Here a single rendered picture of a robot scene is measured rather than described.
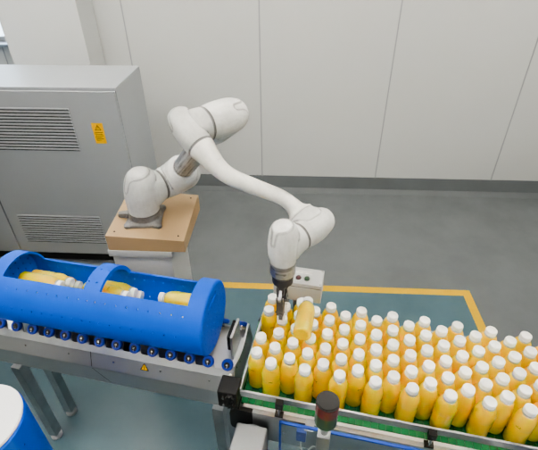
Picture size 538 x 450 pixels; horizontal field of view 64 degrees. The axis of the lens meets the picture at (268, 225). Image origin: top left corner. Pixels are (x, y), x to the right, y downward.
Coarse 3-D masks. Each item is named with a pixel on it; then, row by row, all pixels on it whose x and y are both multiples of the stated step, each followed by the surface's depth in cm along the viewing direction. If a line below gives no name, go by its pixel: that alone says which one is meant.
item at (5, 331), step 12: (12, 336) 178; (24, 336) 177; (36, 336) 176; (84, 348) 172; (96, 348) 171; (108, 348) 170; (144, 360) 167; (156, 360) 167; (168, 360) 166; (204, 372) 163; (216, 372) 162; (228, 372) 161
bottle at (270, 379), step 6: (264, 366) 149; (276, 366) 148; (264, 372) 148; (270, 372) 147; (276, 372) 148; (264, 378) 149; (270, 378) 148; (276, 378) 148; (264, 384) 151; (270, 384) 150; (276, 384) 150; (264, 390) 153; (270, 390) 152; (276, 390) 153
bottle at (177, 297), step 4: (168, 292) 169; (172, 292) 168; (176, 292) 168; (180, 292) 168; (184, 292) 168; (164, 296) 168; (168, 296) 167; (172, 296) 166; (176, 296) 166; (180, 296) 166; (184, 296) 166; (188, 296) 166; (164, 300) 167; (168, 300) 166; (172, 300) 166; (176, 300) 166; (180, 300) 165; (184, 300) 165; (188, 300) 165; (180, 304) 165; (184, 304) 165
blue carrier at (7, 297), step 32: (32, 256) 185; (0, 288) 163; (32, 288) 160; (64, 288) 159; (96, 288) 157; (160, 288) 179; (192, 288) 176; (224, 288) 171; (32, 320) 164; (64, 320) 160; (96, 320) 156; (128, 320) 153; (160, 320) 151; (192, 320) 149; (192, 352) 155
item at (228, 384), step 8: (224, 376) 152; (232, 376) 152; (224, 384) 149; (232, 384) 149; (240, 384) 151; (224, 392) 147; (232, 392) 147; (224, 400) 149; (232, 400) 146; (240, 400) 153; (232, 408) 149
